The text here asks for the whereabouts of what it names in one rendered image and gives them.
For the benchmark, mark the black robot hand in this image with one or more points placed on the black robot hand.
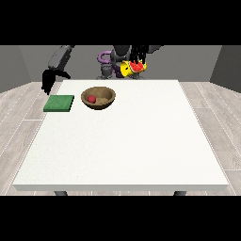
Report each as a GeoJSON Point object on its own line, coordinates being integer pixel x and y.
{"type": "Point", "coordinates": [138, 54]}
{"type": "Point", "coordinates": [48, 80]}

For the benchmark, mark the yellow cup with melon print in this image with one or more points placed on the yellow cup with melon print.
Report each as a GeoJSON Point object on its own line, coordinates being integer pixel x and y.
{"type": "Point", "coordinates": [133, 68]}

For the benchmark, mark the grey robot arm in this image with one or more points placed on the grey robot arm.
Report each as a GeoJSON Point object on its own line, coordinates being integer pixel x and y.
{"type": "Point", "coordinates": [59, 57]}
{"type": "Point", "coordinates": [154, 47]}

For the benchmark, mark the green square pad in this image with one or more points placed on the green square pad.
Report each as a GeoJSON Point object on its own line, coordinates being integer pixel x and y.
{"type": "Point", "coordinates": [58, 103]}

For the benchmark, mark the small red ball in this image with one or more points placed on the small red ball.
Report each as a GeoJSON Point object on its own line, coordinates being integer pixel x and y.
{"type": "Point", "coordinates": [91, 99]}

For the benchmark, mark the brown wooden bowl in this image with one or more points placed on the brown wooden bowl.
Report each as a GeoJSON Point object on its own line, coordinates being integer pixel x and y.
{"type": "Point", "coordinates": [98, 98]}

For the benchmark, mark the grey robot trunk purple rings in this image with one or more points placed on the grey robot trunk purple rings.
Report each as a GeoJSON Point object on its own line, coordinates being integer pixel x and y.
{"type": "Point", "coordinates": [107, 59]}

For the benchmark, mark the dark table leg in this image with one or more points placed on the dark table leg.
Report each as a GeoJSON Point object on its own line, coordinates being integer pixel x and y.
{"type": "Point", "coordinates": [179, 193]}
{"type": "Point", "coordinates": [60, 193]}

